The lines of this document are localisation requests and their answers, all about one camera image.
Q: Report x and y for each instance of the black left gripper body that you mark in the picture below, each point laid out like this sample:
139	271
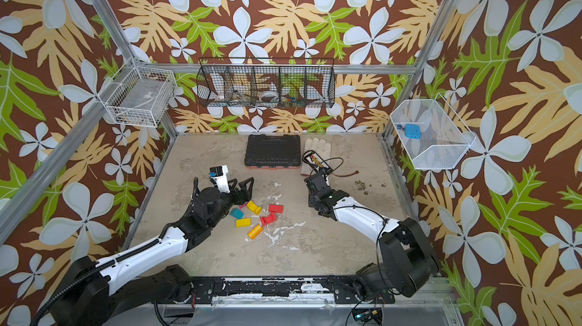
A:
226	202

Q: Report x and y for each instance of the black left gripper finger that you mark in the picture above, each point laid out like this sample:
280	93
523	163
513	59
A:
233	191
244	191

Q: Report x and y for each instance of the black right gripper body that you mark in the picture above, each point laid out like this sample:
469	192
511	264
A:
316	177

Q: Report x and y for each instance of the red rectangular wood block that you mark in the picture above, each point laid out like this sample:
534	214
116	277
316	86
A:
273	208

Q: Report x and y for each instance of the red arch wood block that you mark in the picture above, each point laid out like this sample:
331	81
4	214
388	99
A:
268	219

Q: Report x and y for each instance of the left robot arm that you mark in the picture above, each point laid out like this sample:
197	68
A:
92	292

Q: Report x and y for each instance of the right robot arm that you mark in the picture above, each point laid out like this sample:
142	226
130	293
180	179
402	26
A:
405	258

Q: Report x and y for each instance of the yellow arch wood block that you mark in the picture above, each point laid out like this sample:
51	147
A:
252	207

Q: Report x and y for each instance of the teal wood block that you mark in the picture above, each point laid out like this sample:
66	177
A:
237	213

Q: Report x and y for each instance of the yellow rectangular wood block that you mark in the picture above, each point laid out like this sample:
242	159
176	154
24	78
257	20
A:
243	222

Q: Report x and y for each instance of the orange cylinder wood block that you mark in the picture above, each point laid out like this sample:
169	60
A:
255	232

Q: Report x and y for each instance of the black plastic tool case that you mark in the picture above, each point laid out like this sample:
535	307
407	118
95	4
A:
264	151

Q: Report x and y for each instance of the white work glove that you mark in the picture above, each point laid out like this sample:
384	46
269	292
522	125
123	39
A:
321	146

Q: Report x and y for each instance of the white tape roll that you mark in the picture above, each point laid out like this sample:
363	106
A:
268	96

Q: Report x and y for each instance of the blue plastic object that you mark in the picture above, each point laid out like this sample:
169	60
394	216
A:
410	131

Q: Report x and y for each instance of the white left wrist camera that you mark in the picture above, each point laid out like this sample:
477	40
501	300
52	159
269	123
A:
218	176

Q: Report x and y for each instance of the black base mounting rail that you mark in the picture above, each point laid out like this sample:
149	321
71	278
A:
331	289

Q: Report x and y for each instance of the aluminium frame post right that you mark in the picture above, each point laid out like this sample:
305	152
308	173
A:
415	72

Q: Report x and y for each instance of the aluminium frame post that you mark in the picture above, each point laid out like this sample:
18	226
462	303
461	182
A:
415	72
129	56

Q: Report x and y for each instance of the black wire basket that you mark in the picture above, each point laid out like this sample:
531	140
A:
300	82

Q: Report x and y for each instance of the white wire basket right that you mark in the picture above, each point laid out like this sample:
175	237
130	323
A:
445	138

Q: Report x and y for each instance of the white wire basket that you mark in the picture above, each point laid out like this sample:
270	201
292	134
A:
138	95
445	138

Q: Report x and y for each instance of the white wire basket left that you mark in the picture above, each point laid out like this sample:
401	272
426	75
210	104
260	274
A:
138	95

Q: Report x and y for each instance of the aluminium frame post left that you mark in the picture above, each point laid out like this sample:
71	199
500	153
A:
129	56

